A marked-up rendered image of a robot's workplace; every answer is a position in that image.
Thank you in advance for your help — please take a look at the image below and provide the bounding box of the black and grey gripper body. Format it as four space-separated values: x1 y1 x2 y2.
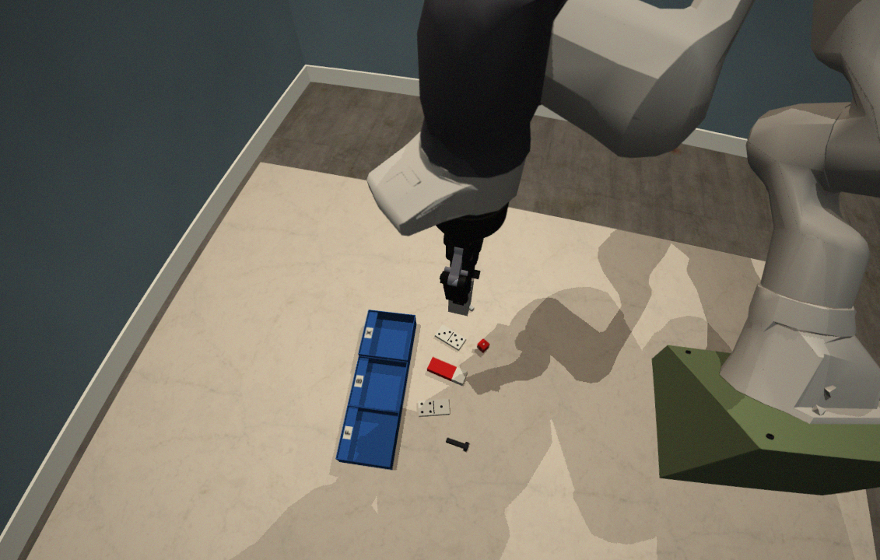
436 202 509 261

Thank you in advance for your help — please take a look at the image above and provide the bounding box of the blue bin rack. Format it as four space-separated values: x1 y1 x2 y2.
335 310 416 470

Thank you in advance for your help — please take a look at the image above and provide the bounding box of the red and white eraser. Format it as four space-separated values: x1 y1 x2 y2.
427 357 468 386

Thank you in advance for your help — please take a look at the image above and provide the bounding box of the white domino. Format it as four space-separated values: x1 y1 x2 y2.
418 399 450 417
435 324 466 351

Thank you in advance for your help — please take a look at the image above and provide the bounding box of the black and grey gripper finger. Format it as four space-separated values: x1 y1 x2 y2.
440 234 484 316
469 265 480 306

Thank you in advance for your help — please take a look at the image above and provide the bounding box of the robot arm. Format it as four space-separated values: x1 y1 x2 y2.
366 0 880 424

